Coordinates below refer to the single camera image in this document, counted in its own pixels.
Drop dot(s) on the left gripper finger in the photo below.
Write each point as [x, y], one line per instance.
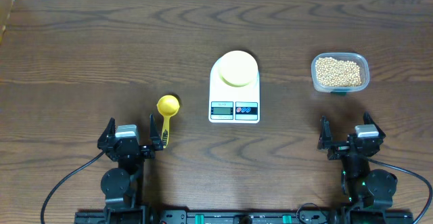
[108, 133]
[157, 142]

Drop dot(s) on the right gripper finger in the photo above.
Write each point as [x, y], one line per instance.
[325, 137]
[367, 119]

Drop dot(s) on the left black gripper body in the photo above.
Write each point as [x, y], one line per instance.
[147, 153]

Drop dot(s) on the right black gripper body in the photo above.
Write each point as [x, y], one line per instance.
[338, 151]

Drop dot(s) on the yellow measuring scoop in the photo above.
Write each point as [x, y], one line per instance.
[168, 106]

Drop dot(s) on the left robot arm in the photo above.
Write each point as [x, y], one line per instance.
[122, 185]

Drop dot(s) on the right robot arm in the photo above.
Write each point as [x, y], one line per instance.
[369, 191]

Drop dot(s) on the white digital kitchen scale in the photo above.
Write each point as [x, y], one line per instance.
[235, 105]

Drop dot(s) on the pale yellow bowl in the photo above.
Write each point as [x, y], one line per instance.
[238, 69]

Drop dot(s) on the clear plastic container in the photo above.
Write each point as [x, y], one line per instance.
[354, 57]

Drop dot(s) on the pile of soybeans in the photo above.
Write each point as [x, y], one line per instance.
[338, 73]

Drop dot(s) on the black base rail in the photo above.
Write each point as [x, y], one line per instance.
[188, 217]

